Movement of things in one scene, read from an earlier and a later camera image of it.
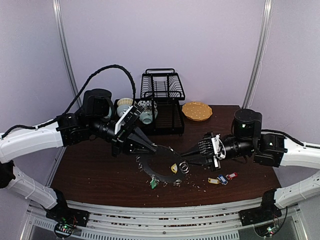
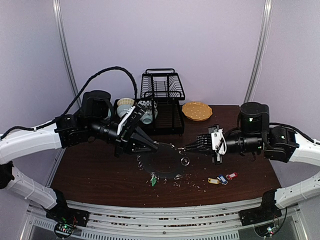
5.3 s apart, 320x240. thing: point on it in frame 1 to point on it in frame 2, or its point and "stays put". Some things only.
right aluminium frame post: [255, 77] stays put
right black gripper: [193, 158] to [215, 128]
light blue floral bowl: [146, 115] stays put
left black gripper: [134, 133] stays put
